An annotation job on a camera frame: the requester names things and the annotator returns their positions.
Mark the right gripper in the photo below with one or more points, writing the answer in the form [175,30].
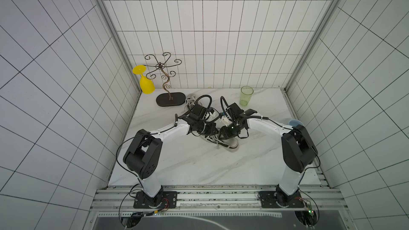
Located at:
[227,132]

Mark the aluminium mounting rail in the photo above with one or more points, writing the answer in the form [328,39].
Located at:
[217,198]

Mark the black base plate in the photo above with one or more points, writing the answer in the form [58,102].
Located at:
[274,200]
[163,200]

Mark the blue mug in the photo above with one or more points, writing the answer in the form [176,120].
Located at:
[295,122]

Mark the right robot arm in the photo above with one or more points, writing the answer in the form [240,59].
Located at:
[298,148]

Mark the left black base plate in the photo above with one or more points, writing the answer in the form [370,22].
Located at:
[163,200]

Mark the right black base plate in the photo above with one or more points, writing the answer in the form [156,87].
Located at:
[274,200]

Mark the green transparent cup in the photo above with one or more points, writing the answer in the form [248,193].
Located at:
[246,93]

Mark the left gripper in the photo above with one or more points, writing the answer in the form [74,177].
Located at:
[211,126]

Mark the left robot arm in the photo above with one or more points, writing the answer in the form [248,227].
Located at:
[143,154]

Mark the yellow plastic wine glass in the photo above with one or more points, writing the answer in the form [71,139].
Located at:
[146,85]

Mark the black metal cup rack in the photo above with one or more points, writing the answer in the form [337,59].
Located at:
[168,98]

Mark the black white sneaker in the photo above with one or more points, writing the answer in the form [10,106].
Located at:
[230,144]
[190,101]

